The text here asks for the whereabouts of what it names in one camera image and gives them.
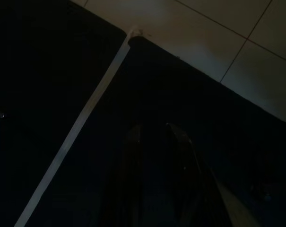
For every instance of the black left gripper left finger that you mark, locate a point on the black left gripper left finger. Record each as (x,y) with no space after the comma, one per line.
(131,177)

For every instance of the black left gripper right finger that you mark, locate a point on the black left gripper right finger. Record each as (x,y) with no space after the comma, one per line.
(187,177)

